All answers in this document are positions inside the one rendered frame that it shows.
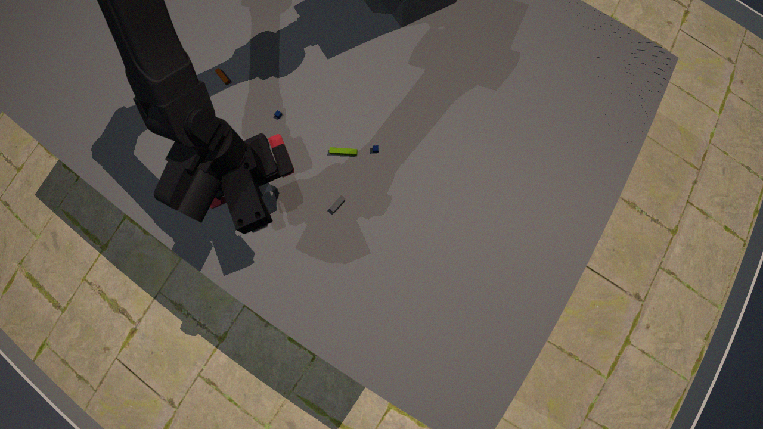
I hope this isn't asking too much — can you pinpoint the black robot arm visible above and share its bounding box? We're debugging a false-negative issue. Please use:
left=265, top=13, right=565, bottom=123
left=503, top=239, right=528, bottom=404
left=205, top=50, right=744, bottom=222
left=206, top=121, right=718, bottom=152
left=97, top=0, right=272, bottom=234

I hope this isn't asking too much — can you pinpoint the brown rectangular block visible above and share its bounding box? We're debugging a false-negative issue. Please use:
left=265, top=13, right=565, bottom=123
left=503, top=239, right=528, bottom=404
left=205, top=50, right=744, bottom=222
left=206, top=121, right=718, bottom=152
left=215, top=68, right=230, bottom=85

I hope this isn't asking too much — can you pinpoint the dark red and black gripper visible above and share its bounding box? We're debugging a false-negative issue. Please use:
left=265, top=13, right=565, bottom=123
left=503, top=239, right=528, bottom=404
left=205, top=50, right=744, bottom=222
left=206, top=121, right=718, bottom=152
left=210, top=133, right=294, bottom=209

